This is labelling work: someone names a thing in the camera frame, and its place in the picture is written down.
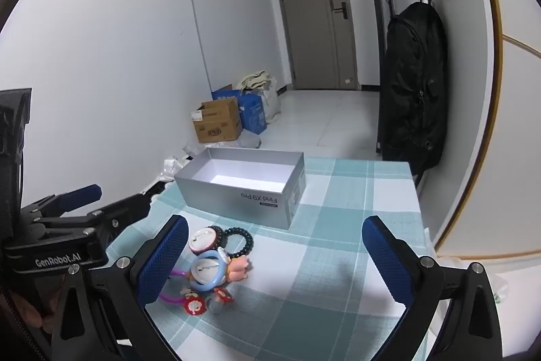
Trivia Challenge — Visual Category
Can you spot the pink figure hair tie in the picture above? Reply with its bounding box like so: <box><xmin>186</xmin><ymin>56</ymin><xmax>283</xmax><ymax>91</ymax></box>
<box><xmin>226</xmin><ymin>255</ymin><xmax>254</xmax><ymax>283</ymax></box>

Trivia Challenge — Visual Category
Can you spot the grey cardboard box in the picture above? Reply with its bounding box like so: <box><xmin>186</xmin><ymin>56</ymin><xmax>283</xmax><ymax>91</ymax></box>
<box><xmin>174</xmin><ymin>147</ymin><xmax>306</xmax><ymax>230</ymax></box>

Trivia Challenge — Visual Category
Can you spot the clear plastic bag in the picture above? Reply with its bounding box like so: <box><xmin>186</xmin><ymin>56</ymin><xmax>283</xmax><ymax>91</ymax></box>
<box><xmin>158</xmin><ymin>137</ymin><xmax>212</xmax><ymax>184</ymax></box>
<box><xmin>234</xmin><ymin>130</ymin><xmax>263</xmax><ymax>150</ymax></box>

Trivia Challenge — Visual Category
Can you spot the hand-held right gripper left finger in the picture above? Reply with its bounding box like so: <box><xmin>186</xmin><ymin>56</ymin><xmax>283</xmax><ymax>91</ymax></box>
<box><xmin>42</xmin><ymin>214</ymin><xmax>189</xmax><ymax>361</ymax></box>

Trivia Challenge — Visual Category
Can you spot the light blue ring bracelet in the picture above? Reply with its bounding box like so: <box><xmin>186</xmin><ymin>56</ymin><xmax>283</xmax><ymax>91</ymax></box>
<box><xmin>186</xmin><ymin>249</ymin><xmax>231</xmax><ymax>292</ymax></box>

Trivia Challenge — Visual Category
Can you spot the white plastic bag green print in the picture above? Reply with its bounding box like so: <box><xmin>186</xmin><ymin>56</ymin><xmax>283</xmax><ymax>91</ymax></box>
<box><xmin>490</xmin><ymin>272</ymin><xmax>514</xmax><ymax>307</ymax></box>

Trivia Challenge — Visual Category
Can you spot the black bead bracelet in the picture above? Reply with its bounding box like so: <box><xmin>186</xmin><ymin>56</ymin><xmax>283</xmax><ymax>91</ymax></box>
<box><xmin>223</xmin><ymin>227</ymin><xmax>254</xmax><ymax>258</ymax></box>

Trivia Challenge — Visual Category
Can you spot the grey-brown door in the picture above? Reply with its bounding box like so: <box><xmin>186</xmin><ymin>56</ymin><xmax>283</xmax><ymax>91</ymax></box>
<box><xmin>270</xmin><ymin>0</ymin><xmax>360</xmax><ymax>91</ymax></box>

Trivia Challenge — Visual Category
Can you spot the brown cardboard box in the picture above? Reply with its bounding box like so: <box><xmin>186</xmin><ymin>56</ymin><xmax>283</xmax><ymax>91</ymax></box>
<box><xmin>192</xmin><ymin>98</ymin><xmax>243</xmax><ymax>144</ymax></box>

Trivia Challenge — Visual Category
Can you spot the blue cardboard box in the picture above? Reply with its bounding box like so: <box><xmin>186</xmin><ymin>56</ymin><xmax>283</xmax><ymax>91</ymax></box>
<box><xmin>211</xmin><ymin>89</ymin><xmax>269</xmax><ymax>134</ymax></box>

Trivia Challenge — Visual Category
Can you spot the red and clear ornament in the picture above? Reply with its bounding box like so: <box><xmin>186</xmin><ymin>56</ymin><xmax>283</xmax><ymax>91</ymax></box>
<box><xmin>207</xmin><ymin>287</ymin><xmax>233</xmax><ymax>313</ymax></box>

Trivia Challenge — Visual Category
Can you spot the wooden trim strip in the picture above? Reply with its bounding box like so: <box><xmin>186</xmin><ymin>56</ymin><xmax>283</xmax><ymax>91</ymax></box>
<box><xmin>433</xmin><ymin>0</ymin><xmax>541</xmax><ymax>256</ymax></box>

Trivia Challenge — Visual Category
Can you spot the red white round toy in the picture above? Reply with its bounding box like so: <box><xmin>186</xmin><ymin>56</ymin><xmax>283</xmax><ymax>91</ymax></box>
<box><xmin>189</xmin><ymin>225</ymin><xmax>227</xmax><ymax>256</ymax></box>

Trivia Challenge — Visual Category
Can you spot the teal checked tablecloth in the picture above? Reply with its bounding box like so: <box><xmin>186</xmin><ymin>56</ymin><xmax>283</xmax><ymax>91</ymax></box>
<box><xmin>105</xmin><ymin>156</ymin><xmax>436</xmax><ymax>361</ymax></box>

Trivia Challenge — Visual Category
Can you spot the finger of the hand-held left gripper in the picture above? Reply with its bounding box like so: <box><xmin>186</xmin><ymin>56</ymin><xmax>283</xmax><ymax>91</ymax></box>
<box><xmin>23</xmin><ymin>184</ymin><xmax>103</xmax><ymax>220</ymax></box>
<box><xmin>40</xmin><ymin>193</ymin><xmax>152</xmax><ymax>243</ymax></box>

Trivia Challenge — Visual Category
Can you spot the person's left hand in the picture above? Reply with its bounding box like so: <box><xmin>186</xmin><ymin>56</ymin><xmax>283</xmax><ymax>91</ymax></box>
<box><xmin>16</xmin><ymin>291</ymin><xmax>64</xmax><ymax>338</ymax></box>

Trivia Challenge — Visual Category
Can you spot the black coat rack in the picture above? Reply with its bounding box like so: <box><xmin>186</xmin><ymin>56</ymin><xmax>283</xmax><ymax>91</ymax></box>
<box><xmin>361</xmin><ymin>0</ymin><xmax>396</xmax><ymax>154</ymax></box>

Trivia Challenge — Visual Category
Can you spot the white bag with cloth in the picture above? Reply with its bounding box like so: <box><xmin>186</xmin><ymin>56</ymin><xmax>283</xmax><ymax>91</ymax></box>
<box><xmin>239</xmin><ymin>69</ymin><xmax>282</xmax><ymax>122</ymax></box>

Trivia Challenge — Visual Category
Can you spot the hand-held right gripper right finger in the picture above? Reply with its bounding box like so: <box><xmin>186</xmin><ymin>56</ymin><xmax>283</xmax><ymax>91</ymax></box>
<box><xmin>362</xmin><ymin>215</ymin><xmax>505</xmax><ymax>361</ymax></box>

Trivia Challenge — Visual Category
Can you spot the black backpack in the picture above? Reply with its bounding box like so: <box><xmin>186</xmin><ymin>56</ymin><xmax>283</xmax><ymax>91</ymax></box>
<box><xmin>378</xmin><ymin>1</ymin><xmax>449</xmax><ymax>176</ymax></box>

